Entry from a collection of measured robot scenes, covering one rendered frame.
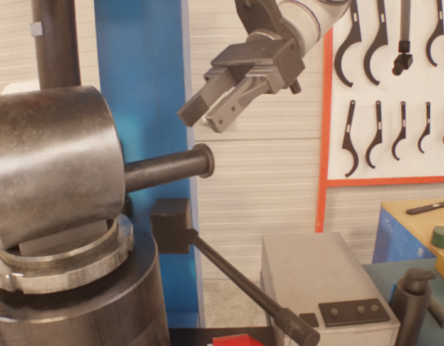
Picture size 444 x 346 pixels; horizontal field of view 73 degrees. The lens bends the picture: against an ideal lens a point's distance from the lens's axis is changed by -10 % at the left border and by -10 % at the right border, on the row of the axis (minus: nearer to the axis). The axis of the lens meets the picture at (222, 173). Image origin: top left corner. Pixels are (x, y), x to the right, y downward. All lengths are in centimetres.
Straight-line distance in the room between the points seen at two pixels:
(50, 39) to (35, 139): 42
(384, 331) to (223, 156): 184
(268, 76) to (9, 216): 31
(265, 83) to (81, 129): 23
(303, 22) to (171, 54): 29
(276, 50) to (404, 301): 56
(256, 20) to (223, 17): 182
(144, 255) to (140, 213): 41
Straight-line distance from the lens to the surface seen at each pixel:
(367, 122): 250
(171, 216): 67
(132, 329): 35
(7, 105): 32
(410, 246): 177
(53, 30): 70
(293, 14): 51
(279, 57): 43
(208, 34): 230
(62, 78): 69
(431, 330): 96
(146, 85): 70
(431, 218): 191
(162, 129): 71
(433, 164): 286
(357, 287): 82
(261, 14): 48
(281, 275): 83
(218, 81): 48
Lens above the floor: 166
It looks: 17 degrees down
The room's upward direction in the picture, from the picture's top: 2 degrees counter-clockwise
